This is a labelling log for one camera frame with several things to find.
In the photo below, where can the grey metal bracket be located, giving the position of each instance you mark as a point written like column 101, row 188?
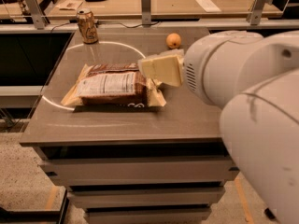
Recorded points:
column 37, row 15
column 146, row 12
column 255, row 12

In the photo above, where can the grey metal bracket centre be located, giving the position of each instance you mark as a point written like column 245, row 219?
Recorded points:
column 146, row 12

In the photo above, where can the white paper note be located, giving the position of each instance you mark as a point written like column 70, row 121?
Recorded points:
column 208, row 6

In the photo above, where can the small paper card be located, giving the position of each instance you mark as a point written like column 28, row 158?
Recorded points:
column 69, row 5

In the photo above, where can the black chair base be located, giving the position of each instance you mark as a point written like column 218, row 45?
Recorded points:
column 269, row 214

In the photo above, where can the grey metal bracket right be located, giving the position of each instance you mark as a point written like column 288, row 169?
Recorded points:
column 255, row 12

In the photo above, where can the brown chip bag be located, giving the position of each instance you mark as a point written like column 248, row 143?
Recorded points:
column 114, row 84

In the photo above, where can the orange fruit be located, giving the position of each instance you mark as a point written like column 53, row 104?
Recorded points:
column 173, row 41

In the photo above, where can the grey drawer cabinet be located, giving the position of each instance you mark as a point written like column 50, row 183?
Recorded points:
column 130, row 165

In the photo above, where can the orange soda can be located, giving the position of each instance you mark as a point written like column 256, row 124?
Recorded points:
column 87, row 26

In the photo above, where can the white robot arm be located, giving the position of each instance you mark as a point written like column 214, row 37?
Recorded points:
column 254, row 80

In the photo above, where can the grey metal bracket left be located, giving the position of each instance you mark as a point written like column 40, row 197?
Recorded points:
column 37, row 15

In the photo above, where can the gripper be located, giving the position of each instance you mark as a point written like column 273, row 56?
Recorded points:
column 199, row 66

